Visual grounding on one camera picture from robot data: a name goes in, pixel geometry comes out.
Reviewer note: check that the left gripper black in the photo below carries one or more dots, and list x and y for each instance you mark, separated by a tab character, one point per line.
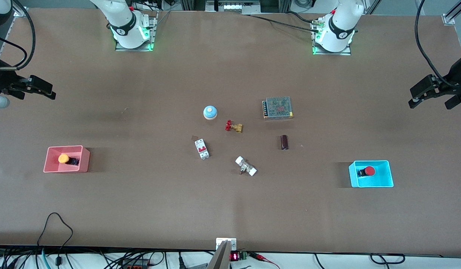
455	73

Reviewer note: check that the yellow push button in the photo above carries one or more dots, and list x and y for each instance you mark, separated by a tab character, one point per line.
63	158

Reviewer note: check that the red push button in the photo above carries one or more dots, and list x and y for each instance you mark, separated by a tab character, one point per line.
369	171

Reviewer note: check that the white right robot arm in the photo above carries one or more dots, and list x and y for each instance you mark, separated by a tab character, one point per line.
122	26

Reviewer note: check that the pink plastic bin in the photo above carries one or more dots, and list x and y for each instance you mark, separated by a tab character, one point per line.
51	166

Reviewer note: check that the aluminium corner profile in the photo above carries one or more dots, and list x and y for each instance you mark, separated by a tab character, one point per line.
454	14

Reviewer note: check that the cyan plastic bin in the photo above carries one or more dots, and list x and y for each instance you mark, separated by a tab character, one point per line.
383	181

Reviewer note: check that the brown cylindrical capacitor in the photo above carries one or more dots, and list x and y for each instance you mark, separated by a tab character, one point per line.
285	142

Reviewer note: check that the perforated metal power supply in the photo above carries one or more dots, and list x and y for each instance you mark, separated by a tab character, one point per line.
278	107

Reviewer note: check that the blue round push button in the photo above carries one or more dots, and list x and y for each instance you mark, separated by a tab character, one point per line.
210	111

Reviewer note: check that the white red circuit breaker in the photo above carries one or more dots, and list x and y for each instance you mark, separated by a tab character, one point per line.
201	148

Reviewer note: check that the orange connector strip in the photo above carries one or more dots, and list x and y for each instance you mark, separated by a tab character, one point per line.
135	266

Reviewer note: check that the white-ended metal valve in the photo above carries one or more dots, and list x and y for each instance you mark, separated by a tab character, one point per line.
246	167

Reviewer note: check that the red alligator clip lead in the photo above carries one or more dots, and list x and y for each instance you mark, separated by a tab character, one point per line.
262	257

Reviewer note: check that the red digit display module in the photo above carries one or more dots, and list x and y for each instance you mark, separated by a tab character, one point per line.
234	256

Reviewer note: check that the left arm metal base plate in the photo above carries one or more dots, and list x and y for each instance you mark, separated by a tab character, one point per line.
333	53

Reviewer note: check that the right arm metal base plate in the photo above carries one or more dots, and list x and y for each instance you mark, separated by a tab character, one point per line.
154	33

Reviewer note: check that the aluminium frame rack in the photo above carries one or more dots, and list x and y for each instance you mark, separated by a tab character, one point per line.
200	5

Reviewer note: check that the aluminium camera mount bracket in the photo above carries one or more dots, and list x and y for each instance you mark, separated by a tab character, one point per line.
220	242

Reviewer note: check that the grey camera mount bar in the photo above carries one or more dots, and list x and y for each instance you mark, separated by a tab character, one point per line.
220	259

